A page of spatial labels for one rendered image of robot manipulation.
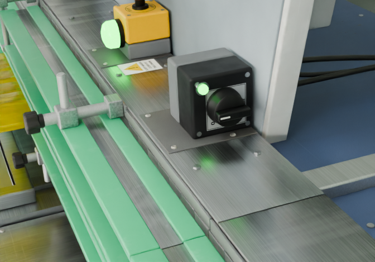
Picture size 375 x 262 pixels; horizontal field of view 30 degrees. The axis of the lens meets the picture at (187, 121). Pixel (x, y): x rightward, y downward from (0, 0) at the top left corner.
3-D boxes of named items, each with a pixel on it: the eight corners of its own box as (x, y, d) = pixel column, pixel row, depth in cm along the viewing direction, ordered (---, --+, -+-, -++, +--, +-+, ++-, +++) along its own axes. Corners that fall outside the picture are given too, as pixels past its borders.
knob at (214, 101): (240, 118, 84) (253, 129, 82) (206, 125, 83) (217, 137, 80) (240, 83, 82) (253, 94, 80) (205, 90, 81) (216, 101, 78)
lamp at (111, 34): (118, 42, 112) (99, 45, 111) (115, 15, 110) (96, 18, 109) (126, 51, 108) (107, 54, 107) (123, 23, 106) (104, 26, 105)
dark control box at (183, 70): (229, 101, 93) (169, 114, 90) (227, 45, 89) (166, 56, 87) (257, 127, 86) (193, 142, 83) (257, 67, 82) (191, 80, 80)
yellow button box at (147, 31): (159, 39, 116) (116, 47, 113) (156, -5, 112) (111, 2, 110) (174, 52, 110) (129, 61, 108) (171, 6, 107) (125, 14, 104)
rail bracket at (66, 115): (120, 107, 97) (23, 127, 93) (115, 57, 94) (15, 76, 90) (128, 118, 94) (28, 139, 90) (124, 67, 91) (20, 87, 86)
